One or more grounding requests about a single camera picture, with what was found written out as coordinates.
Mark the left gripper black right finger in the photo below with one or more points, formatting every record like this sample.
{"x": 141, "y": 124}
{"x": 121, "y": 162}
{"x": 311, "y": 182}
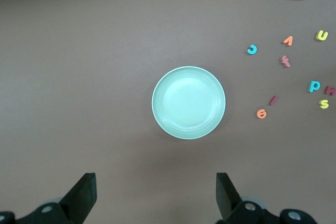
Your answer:
{"x": 228, "y": 203}

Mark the orange foam letter v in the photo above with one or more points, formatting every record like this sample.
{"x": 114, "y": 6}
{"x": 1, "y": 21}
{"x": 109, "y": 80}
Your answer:
{"x": 289, "y": 40}

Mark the pinkish red foam letter f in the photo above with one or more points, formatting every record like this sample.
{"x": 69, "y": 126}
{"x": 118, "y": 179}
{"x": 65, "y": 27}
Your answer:
{"x": 285, "y": 62}

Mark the orange foam letter e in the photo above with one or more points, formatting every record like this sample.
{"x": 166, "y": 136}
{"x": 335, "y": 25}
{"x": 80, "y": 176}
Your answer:
{"x": 261, "y": 114}

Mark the pale green plate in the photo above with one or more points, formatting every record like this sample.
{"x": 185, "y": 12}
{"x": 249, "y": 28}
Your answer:
{"x": 188, "y": 102}

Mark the maroon foam letter l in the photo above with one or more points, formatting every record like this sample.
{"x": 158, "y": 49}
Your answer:
{"x": 273, "y": 100}

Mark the brown table cover sheet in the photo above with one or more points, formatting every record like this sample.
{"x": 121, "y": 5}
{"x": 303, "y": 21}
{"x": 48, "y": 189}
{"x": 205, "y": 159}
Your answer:
{"x": 78, "y": 77}

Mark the teal foam letter p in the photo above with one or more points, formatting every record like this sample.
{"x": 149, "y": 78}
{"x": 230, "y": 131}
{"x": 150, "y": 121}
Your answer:
{"x": 311, "y": 87}

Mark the maroon foam letter n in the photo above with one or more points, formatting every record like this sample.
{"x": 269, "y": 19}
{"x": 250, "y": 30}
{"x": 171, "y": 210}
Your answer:
{"x": 330, "y": 90}

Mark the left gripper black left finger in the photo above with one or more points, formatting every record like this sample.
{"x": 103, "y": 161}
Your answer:
{"x": 78, "y": 203}

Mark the teal foam letter c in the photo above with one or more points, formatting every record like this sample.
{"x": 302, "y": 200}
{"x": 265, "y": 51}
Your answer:
{"x": 255, "y": 49}

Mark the yellow foam letter u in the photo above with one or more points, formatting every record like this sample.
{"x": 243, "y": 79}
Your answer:
{"x": 321, "y": 38}

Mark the yellow foam letter s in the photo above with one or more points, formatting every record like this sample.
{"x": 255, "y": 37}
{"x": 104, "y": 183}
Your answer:
{"x": 324, "y": 104}

